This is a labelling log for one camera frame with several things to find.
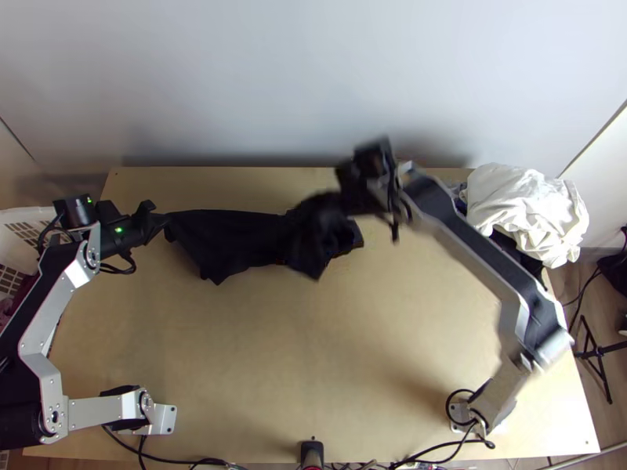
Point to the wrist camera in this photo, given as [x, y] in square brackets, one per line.
[145, 206]
[373, 152]

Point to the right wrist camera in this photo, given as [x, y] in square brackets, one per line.
[373, 152]

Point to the black tripod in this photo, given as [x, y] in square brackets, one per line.
[595, 350]

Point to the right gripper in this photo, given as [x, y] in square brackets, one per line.
[360, 193]

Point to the white laundry basket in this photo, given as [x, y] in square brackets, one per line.
[19, 230]

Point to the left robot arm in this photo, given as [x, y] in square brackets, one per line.
[46, 313]

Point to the heap of clothes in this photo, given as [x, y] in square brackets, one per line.
[526, 210]

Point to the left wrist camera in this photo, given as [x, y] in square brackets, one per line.
[145, 206]

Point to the black t-shirt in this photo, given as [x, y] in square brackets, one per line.
[254, 235]

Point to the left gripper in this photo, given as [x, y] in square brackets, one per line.
[147, 227]

